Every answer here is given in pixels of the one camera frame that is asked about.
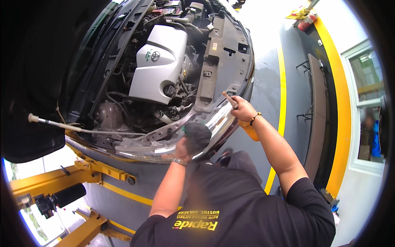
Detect person's body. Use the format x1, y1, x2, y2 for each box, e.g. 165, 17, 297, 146
130, 162, 336, 247

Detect black car with open hood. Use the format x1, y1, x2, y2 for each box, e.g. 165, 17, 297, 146
5, 0, 255, 164

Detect person's legs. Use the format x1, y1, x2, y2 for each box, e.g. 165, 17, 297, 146
216, 150, 263, 186

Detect white-tipped hood prop rod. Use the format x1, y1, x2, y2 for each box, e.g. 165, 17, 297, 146
28, 113, 146, 136

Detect dark grey cloth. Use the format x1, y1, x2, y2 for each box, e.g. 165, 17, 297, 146
182, 121, 212, 156

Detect silver engine cover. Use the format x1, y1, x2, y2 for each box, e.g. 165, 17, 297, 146
129, 25, 188, 105

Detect brown folding table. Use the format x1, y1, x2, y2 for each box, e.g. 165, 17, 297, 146
296, 53, 328, 183

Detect orange squeeze bottle with nozzle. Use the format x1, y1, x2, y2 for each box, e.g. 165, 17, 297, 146
222, 91, 260, 142

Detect person's right hand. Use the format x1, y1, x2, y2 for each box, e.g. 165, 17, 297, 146
230, 96, 259, 123

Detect yellow plastic bag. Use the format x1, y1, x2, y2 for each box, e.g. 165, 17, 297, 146
285, 7, 310, 20

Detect red fire extinguisher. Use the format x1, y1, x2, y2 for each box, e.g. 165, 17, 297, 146
298, 13, 318, 32

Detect person's left hand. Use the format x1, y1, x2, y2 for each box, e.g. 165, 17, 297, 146
174, 136, 195, 162

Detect grey plastic radiator cover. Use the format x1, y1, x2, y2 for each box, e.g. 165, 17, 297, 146
194, 14, 252, 112

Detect black lift motor cylinder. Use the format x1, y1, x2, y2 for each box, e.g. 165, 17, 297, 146
34, 183, 87, 219

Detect clear car headlight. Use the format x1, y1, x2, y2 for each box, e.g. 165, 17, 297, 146
114, 136, 186, 162

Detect white framed window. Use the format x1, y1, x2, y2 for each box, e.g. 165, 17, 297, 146
341, 38, 388, 176

